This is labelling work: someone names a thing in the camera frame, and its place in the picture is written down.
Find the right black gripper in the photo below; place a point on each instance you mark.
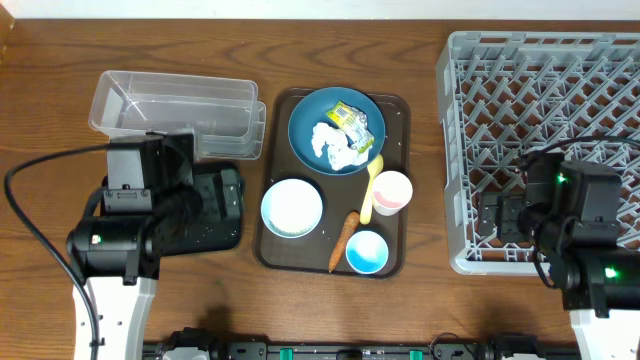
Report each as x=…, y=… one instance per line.
x=511, y=205

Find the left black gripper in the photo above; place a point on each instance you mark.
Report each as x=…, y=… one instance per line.
x=232, y=196

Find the pink plastic cup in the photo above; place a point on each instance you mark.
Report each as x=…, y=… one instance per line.
x=392, y=191

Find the white tissue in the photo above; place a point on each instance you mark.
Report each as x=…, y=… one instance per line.
x=335, y=144

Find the yellow green snack wrapper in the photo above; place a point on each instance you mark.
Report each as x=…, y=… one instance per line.
x=353, y=122

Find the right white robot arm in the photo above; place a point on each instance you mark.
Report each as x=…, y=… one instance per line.
x=599, y=286

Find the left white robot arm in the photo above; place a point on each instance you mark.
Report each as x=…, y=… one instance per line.
x=117, y=260

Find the grey dishwasher rack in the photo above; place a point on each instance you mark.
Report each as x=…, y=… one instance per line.
x=502, y=94

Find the clear plastic bin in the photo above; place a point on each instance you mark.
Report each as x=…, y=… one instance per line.
x=224, y=115

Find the black plastic bin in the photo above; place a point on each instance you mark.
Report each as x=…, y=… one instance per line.
x=218, y=226

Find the light blue rice bowl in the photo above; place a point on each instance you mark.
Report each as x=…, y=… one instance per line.
x=291, y=208

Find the yellow plastic spoon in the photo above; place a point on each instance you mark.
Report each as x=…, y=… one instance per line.
x=374, y=168

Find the light blue plastic cup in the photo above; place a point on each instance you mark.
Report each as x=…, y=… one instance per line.
x=367, y=252

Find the orange carrot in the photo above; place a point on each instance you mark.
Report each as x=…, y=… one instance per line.
x=348, y=229

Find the dark blue plate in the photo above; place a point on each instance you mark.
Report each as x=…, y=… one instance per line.
x=311, y=110

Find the dark brown serving tray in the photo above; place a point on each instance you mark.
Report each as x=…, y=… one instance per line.
x=341, y=194

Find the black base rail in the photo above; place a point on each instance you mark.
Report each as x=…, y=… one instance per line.
x=192, y=343

